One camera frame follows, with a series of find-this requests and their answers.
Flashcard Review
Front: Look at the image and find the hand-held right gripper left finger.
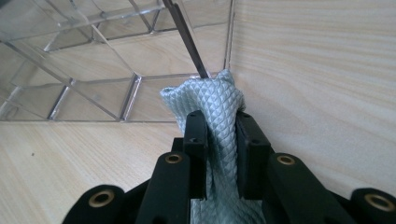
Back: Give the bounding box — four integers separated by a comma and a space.
182, 110, 209, 200

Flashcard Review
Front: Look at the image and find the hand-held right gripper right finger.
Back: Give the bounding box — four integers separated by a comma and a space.
235, 111, 272, 200

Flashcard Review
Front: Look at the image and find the clear acrylic divided organizer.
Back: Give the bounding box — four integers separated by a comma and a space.
0, 0, 236, 123

